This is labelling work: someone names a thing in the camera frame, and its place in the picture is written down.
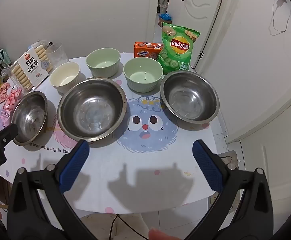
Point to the white room door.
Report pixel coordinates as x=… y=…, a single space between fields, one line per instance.
x=198 y=10

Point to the pink snack bag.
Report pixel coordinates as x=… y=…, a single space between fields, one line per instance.
x=13 y=100

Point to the green chips bag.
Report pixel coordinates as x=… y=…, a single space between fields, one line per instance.
x=179 y=47

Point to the orange biscuit box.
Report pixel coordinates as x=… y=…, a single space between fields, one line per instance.
x=145 y=51

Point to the cardboard box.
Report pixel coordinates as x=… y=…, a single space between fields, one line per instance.
x=163 y=24

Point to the light wooden bar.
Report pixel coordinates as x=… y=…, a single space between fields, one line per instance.
x=2 y=206

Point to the mint green object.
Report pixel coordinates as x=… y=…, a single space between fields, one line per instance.
x=3 y=57

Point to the green ribbed ceramic bowl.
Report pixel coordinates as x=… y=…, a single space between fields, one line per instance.
x=143 y=75
x=103 y=61

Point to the stained steel bowl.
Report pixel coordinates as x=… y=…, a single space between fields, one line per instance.
x=29 y=117

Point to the small pink snack pack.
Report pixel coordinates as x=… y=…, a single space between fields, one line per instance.
x=3 y=90

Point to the printed tablecloth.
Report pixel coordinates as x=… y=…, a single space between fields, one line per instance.
x=140 y=170

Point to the clear plastic cup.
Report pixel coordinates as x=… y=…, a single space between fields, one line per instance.
x=58 y=55

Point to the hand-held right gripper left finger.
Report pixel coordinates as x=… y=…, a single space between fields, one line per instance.
x=75 y=165

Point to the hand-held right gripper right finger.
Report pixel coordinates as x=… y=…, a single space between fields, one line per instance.
x=206 y=165

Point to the clear biscuit tray pack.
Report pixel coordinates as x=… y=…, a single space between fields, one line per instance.
x=33 y=65

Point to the large steel bowl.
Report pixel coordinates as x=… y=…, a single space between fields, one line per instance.
x=93 y=110

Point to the person's bare leg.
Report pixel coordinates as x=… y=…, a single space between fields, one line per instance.
x=163 y=235

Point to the blue plastic bag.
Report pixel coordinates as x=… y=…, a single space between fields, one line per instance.
x=165 y=17

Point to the white cabinet door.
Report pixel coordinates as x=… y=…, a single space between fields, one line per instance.
x=265 y=80

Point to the cream ceramic bowl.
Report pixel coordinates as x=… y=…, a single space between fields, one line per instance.
x=65 y=76

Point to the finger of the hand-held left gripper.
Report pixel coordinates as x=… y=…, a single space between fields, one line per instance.
x=8 y=132

